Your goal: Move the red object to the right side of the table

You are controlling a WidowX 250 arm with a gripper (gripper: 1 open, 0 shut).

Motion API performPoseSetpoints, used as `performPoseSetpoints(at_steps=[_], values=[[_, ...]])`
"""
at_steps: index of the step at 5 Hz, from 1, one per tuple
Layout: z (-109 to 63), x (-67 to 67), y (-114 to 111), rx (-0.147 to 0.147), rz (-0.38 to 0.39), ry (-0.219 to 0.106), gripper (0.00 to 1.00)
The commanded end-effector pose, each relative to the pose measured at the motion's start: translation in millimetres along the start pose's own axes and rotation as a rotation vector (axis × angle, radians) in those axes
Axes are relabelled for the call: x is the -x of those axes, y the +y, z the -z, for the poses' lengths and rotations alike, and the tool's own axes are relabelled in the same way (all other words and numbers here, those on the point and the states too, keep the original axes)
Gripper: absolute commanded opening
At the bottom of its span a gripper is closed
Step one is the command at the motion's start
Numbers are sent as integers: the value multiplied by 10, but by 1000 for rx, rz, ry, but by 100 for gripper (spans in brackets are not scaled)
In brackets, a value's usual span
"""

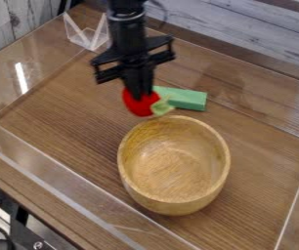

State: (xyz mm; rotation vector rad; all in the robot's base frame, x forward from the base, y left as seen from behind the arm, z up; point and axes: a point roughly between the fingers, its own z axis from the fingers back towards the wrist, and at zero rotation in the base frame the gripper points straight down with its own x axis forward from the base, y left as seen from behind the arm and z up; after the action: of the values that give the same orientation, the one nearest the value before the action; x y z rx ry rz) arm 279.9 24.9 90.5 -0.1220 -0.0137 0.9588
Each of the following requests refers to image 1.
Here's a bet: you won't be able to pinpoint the red felt strawberry toy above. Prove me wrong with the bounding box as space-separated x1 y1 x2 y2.
122 89 174 117

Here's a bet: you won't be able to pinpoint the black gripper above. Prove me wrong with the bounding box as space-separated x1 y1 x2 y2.
90 0 174 101

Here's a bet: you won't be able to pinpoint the wooden bowl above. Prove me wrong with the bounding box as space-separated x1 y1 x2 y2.
117 115 230 216

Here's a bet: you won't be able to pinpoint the black table clamp bracket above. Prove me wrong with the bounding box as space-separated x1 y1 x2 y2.
10 205 56 250

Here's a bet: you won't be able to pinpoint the green rectangular block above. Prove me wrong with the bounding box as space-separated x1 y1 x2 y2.
153 86 207 111

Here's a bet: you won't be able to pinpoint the clear acrylic tray walls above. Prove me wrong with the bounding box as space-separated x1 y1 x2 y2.
0 11 299 250

